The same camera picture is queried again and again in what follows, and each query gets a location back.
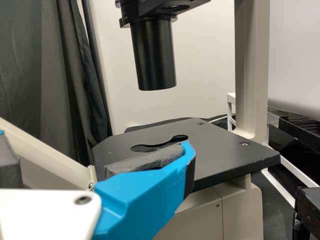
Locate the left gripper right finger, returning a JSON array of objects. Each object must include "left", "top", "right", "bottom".
[{"left": 92, "top": 139, "right": 197, "bottom": 240}]

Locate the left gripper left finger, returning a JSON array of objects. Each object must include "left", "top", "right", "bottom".
[{"left": 0, "top": 129, "right": 22, "bottom": 189}]

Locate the white box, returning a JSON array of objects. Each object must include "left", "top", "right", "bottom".
[{"left": 89, "top": 0, "right": 320, "bottom": 119}]

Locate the cream microscope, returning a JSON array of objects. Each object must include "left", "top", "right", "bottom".
[{"left": 0, "top": 0, "right": 281, "bottom": 240}]

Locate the black platform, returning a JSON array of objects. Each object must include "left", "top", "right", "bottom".
[{"left": 261, "top": 107, "right": 320, "bottom": 240}]

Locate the white metal frame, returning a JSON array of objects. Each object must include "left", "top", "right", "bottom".
[{"left": 226, "top": 91, "right": 238, "bottom": 132}]

